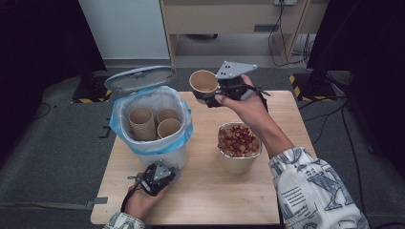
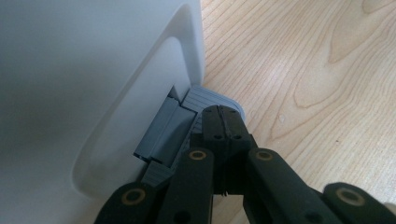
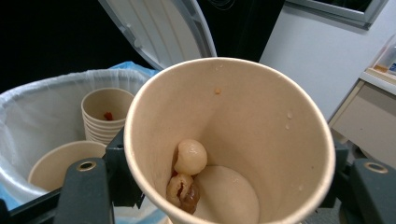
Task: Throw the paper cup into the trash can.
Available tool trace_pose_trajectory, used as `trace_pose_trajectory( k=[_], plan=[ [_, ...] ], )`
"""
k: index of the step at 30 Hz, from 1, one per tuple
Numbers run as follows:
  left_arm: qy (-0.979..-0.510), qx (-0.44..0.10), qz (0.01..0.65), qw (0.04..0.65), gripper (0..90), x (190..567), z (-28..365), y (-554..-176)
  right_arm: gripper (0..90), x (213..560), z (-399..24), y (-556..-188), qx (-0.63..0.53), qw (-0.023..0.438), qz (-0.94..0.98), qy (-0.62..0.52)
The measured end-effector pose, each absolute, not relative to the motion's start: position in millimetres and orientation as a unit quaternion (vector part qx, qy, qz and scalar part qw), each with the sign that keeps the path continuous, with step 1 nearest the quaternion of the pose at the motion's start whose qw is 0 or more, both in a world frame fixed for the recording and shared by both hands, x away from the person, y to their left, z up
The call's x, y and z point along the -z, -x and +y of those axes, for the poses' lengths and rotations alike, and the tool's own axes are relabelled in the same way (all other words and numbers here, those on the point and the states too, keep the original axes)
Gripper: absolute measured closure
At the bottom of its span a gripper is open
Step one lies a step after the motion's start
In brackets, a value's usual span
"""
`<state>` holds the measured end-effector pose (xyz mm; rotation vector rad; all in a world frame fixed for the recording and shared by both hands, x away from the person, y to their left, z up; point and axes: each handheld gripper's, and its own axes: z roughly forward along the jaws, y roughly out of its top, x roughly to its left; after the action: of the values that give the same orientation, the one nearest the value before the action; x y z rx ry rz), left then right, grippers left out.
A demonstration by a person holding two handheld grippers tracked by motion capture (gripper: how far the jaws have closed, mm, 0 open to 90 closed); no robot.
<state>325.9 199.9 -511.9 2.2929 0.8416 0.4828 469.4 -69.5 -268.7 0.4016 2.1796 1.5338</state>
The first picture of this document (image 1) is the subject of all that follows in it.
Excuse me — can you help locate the stack of brown paper cups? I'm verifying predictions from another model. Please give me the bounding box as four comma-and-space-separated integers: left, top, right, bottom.
128, 107, 158, 142

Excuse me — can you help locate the long black floor cable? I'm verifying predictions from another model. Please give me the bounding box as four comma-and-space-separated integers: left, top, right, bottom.
341, 103, 405, 229

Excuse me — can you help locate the black left gripper strap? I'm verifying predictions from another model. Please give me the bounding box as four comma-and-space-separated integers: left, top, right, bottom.
119, 173, 145, 214

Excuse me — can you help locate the metal square bowl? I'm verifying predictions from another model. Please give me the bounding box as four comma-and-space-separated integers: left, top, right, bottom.
217, 121, 264, 176

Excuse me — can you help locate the black right gripper strap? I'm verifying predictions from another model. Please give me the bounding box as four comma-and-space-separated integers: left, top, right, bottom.
249, 85, 272, 113

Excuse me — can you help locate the blue trash bag liner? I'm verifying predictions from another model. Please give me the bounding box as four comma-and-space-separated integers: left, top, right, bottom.
109, 85, 194, 156

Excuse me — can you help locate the white cabinet panel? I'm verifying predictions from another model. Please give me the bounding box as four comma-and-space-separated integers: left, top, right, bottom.
78, 0, 170, 61

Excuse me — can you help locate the person's left hand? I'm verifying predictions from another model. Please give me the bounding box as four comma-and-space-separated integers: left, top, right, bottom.
123, 184, 169, 220

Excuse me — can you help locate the grey tape piece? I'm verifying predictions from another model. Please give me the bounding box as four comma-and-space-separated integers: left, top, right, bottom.
85, 197, 109, 210

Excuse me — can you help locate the black hanging cable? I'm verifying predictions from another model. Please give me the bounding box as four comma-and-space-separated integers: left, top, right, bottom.
267, 0, 309, 68

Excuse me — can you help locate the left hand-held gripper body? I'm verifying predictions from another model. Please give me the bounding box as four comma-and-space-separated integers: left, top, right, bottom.
139, 161, 177, 197

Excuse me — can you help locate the thin black floor cable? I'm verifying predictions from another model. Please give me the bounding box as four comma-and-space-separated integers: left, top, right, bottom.
32, 102, 53, 120

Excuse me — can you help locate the black striped stand base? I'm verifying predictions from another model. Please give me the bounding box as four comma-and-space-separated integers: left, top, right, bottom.
288, 71, 348, 102
71, 71, 119, 104

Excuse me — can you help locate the black curtain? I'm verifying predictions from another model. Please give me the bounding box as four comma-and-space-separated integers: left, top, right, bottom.
307, 0, 405, 177
0, 0, 108, 163

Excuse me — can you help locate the white pedal trash can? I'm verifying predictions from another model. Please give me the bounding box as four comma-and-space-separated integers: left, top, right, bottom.
104, 65, 194, 183

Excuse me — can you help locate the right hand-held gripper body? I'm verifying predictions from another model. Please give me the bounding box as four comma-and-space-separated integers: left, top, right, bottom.
215, 60, 259, 101

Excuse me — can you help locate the brown paper cup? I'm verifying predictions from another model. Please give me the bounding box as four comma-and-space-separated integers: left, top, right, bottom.
188, 70, 221, 105
156, 108, 180, 125
157, 117, 182, 139

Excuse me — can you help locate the person's right hand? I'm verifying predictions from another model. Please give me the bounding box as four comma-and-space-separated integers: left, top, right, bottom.
214, 74, 271, 128

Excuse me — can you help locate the light wooden desk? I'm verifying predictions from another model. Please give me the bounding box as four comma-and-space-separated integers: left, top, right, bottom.
160, 0, 329, 65

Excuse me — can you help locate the black gripper strap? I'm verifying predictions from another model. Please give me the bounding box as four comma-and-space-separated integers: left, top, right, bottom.
119, 173, 145, 214
249, 85, 272, 113

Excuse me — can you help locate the pile of dried fruit slices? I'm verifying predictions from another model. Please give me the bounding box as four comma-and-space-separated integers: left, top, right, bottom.
218, 124, 261, 157

